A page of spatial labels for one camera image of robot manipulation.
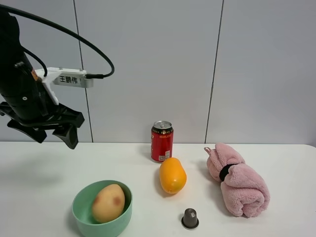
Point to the brown coffee capsule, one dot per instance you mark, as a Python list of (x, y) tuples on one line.
[(190, 220)]

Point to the white labelled wrist camera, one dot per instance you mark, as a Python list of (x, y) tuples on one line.
[(62, 77)]

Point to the rolled pink towel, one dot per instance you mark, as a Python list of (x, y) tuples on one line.
[(244, 191)]

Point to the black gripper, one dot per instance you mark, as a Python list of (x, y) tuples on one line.
[(30, 106)]

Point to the red soda can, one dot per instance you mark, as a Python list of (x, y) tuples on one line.
[(161, 141)]

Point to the yellow peach fruit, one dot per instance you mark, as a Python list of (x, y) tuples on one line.
[(108, 204)]

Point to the orange mango fruit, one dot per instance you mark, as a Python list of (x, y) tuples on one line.
[(172, 176)]

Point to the green plastic bowl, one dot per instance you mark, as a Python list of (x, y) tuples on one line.
[(82, 211)]

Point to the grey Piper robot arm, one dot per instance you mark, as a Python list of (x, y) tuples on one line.
[(9, 36)]

